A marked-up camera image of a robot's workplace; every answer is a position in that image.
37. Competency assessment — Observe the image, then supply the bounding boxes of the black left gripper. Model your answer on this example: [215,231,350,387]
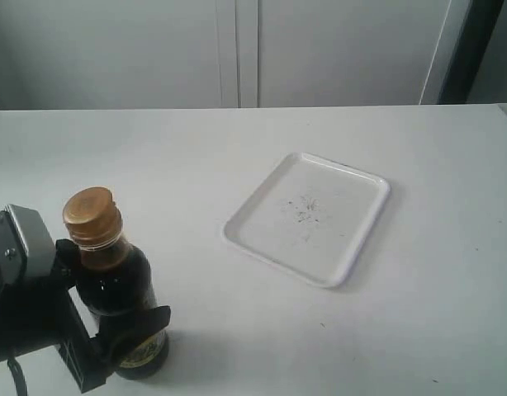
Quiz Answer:
[0,238,171,391]

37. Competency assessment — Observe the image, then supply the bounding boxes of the dark soy sauce bottle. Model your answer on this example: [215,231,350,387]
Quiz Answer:
[63,186,170,379]

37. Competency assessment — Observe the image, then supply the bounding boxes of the white rectangular plastic tray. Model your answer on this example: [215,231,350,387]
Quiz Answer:
[223,153,391,289]

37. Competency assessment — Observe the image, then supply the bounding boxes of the white cabinet doors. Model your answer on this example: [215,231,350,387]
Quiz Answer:
[0,1,470,110]

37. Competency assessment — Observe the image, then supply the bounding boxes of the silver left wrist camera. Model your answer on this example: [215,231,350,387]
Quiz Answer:
[0,204,55,285]

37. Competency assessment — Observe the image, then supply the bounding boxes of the dark vertical post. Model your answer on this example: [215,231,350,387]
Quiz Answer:
[438,0,505,105]

